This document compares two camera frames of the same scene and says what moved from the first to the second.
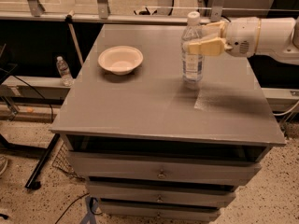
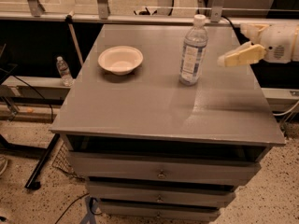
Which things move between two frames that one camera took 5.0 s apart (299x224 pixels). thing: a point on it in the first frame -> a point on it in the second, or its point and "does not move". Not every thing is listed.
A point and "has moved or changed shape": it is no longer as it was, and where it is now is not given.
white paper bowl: [121, 60] does not move
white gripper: [241, 36] -> [276, 43]
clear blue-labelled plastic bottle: [192, 65] has moved or changed shape
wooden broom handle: [69, 20] does not move
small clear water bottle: [64, 71] does not move
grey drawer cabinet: [154, 147] does not move
